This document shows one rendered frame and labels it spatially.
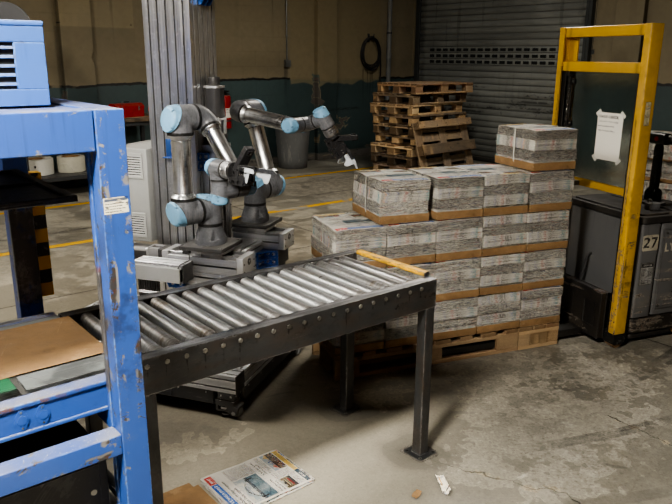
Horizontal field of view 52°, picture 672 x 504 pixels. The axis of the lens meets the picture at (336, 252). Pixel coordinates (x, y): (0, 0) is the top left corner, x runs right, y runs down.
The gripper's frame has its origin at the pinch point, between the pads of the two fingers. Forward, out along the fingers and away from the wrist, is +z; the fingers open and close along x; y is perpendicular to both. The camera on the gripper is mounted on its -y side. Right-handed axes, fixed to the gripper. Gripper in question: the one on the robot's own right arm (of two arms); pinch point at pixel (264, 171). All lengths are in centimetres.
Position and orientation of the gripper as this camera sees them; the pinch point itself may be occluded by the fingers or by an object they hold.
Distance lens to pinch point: 274.4
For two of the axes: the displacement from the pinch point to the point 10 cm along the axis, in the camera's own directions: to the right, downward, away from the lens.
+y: -1.0, 9.8, 1.8
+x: -6.9, 0.6, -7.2
